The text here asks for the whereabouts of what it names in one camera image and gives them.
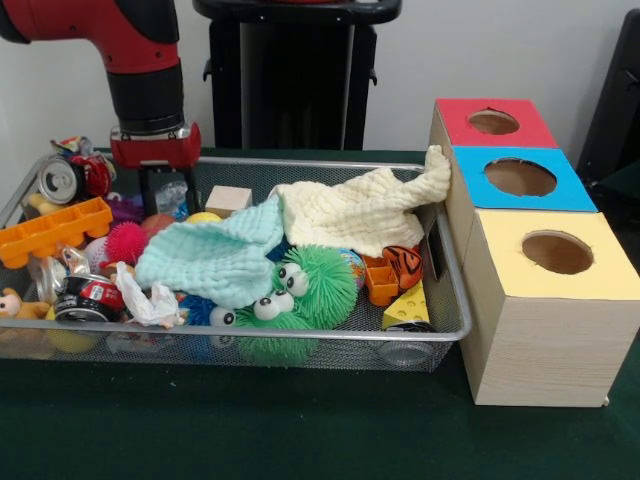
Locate wooden box with three holes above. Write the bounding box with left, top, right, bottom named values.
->
left=427, top=97, right=640, bottom=408

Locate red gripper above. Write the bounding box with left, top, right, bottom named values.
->
left=110, top=122, right=202, bottom=217

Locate large green spiky ball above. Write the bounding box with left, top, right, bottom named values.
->
left=275, top=243, right=359, bottom=329

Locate orange tiger plush toy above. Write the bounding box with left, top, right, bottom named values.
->
left=383, top=245, right=425, bottom=293

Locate shallow clear mesh bin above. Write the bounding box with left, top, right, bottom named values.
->
left=0, top=152, right=474, bottom=373

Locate small green spiky ball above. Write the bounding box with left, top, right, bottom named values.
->
left=233, top=292, right=311, bottom=366

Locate small wooden cube block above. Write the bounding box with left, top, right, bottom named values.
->
left=205, top=186, right=253, bottom=217

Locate orange toy block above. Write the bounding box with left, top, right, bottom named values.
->
left=362, top=255, right=401, bottom=306

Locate yellow cheese wedge toy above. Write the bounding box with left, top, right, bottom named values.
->
left=382, top=280, right=432, bottom=331

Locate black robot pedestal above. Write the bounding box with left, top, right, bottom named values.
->
left=203, top=15, right=379, bottom=151

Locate red and black soda can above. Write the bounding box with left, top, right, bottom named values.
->
left=53, top=274, right=126, bottom=325

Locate pink spiky ball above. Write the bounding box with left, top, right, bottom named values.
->
left=107, top=221, right=152, bottom=265

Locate cream muslin cloth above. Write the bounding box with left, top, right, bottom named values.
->
left=275, top=145, right=453, bottom=259

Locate mint green muslin cloth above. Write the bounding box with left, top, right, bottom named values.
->
left=135, top=195, right=288, bottom=311

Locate small clear plastic packet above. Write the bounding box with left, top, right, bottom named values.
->
left=155, top=180, right=189, bottom=219

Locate orange plastic toy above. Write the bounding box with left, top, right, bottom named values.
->
left=0, top=197, right=114, bottom=271

